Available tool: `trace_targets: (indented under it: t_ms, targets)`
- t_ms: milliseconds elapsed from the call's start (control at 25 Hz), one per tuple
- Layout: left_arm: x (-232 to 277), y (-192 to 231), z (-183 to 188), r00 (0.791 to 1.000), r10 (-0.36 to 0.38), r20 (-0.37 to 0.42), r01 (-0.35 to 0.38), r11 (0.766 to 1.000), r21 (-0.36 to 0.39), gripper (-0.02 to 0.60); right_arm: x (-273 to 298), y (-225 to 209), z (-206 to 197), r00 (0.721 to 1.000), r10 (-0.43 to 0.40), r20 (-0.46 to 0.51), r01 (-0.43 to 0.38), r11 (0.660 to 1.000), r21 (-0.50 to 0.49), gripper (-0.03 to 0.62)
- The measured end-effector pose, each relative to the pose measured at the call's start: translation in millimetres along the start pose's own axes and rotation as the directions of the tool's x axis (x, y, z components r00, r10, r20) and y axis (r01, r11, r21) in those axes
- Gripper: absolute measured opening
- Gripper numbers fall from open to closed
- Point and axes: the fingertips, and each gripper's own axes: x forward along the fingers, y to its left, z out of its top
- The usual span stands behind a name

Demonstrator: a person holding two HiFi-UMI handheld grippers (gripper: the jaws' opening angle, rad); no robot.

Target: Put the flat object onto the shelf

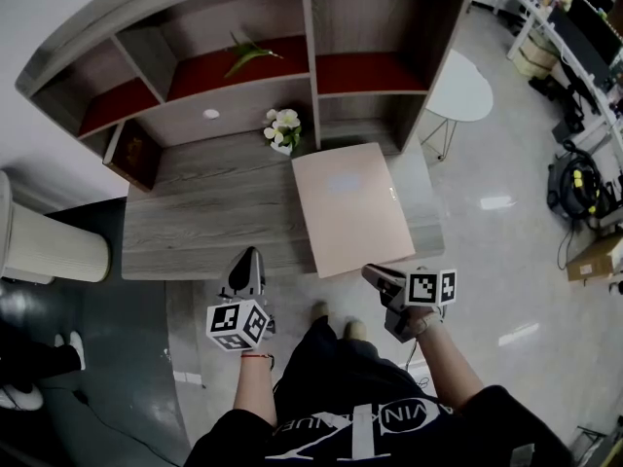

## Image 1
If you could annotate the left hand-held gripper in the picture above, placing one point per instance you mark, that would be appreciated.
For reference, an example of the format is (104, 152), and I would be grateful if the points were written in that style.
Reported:
(236, 326)

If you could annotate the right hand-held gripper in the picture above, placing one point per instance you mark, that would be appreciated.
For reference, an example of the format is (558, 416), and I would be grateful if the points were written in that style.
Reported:
(428, 287)

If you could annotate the pink object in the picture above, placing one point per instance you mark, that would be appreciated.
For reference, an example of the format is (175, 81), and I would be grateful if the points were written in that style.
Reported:
(350, 212)

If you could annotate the grey wooden shelf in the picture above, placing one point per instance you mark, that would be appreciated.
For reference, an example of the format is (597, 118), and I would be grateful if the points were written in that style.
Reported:
(233, 97)

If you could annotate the person's left forearm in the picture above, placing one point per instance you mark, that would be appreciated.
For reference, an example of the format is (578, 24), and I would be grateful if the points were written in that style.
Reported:
(255, 389)

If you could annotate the person's right forearm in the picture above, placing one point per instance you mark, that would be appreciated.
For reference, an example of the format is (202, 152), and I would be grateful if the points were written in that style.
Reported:
(450, 368)

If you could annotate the person's right hand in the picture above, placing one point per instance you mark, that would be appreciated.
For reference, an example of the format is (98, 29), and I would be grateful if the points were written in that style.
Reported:
(422, 320)

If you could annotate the person's beige shoe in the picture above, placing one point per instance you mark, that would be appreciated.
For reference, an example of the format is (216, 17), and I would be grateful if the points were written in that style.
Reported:
(319, 309)
(354, 330)

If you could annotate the person's black trousers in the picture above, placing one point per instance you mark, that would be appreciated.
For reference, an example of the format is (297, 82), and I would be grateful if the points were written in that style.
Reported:
(340, 372)

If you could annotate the white flowers in pot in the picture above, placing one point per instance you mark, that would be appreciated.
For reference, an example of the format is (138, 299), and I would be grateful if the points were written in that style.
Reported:
(282, 124)

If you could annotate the person's black printed t-shirt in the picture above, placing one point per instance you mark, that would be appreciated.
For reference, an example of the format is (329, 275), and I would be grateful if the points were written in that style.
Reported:
(389, 436)

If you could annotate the white round disc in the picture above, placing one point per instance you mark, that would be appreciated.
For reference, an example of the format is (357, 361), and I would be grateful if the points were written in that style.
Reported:
(211, 114)

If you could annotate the white ribbed cylinder appliance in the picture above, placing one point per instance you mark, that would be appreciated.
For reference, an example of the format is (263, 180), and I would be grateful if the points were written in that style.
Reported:
(53, 241)

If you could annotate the white round side table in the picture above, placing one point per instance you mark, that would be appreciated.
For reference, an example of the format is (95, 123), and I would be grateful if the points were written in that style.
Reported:
(460, 90)

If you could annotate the brown cardboard box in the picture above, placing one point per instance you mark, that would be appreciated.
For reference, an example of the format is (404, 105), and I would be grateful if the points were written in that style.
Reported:
(596, 258)

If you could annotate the black and yellow vacuum machine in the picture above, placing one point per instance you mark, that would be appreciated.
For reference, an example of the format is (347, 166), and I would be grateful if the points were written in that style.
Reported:
(579, 183)

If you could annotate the green leafy sprig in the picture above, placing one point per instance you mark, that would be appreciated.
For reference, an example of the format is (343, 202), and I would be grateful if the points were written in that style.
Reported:
(245, 54)

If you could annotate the long white desk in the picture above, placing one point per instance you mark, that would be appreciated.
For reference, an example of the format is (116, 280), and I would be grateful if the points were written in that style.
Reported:
(611, 110)

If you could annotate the black monitor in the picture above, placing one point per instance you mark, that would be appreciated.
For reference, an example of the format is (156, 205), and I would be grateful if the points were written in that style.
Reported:
(581, 44)

